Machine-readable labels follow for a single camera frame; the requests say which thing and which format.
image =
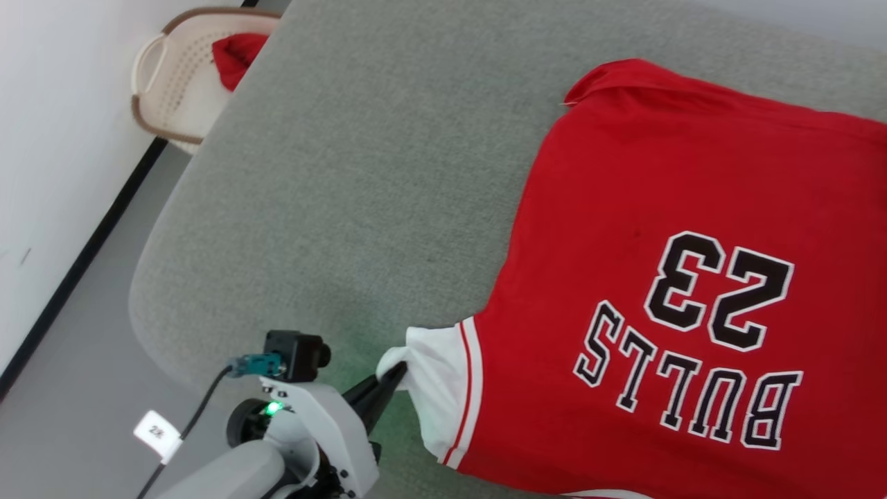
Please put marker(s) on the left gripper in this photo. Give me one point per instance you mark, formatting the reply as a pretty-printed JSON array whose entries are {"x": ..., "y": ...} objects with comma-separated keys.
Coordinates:
[{"x": 326, "y": 426}]

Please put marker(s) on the red Bulls basketball jersey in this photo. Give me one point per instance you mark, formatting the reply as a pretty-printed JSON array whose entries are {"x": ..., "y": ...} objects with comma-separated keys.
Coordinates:
[{"x": 624, "y": 208}]

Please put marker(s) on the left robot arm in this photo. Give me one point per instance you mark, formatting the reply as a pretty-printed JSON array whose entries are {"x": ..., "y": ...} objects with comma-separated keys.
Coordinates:
[{"x": 229, "y": 478}]

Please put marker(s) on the black baseboard strip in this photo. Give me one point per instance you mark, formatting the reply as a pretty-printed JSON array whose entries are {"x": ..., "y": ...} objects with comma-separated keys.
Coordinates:
[{"x": 76, "y": 267}]

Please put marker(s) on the cream plastic laundry basket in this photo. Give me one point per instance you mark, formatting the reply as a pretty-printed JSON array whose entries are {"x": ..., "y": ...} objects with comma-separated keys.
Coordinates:
[{"x": 177, "y": 90}]

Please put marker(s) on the red cloth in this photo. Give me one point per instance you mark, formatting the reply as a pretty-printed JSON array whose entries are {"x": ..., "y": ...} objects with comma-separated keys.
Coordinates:
[{"x": 235, "y": 59}]

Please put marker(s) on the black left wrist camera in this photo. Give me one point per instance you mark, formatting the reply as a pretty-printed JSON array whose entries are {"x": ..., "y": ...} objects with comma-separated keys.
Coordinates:
[{"x": 294, "y": 355}]

